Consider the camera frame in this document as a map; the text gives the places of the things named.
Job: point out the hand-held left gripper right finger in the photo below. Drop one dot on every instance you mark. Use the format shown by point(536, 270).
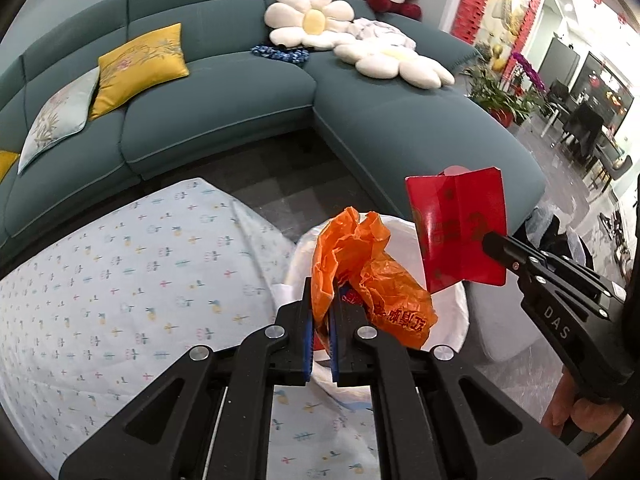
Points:
point(335, 345)

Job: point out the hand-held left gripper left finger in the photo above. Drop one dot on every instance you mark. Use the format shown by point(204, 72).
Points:
point(307, 330)

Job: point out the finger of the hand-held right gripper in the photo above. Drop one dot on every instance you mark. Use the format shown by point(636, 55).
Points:
point(555, 261)
point(545, 280)

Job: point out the orange plastic bag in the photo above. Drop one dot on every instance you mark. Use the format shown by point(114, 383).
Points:
point(370, 270)

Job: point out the white bin with liner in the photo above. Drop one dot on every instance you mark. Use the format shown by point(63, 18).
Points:
point(450, 310)

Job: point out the red paper envelope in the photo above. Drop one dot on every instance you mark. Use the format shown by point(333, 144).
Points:
point(460, 225)

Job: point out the person's right hand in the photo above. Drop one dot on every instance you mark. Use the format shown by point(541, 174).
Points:
point(585, 417)

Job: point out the green potted plant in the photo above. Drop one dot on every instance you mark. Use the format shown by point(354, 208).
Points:
point(495, 95)

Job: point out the flower printed blanket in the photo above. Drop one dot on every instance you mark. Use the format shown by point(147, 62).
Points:
point(125, 285)

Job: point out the purple orchid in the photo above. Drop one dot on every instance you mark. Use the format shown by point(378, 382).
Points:
point(532, 70)

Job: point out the teal sofa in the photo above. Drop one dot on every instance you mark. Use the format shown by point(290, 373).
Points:
point(210, 125)

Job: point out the white flower cushion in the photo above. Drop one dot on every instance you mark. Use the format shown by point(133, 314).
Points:
point(395, 62)
point(310, 17)

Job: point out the white crumpled cloth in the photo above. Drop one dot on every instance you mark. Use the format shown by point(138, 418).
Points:
point(380, 32)

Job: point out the yellow cushion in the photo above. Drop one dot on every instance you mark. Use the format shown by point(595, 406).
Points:
point(137, 67)
point(6, 162)

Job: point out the pale floral cushion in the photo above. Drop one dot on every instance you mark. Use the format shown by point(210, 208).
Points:
point(57, 120)

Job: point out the red paper wall decoration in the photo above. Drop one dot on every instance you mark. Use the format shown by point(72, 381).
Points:
point(480, 5)

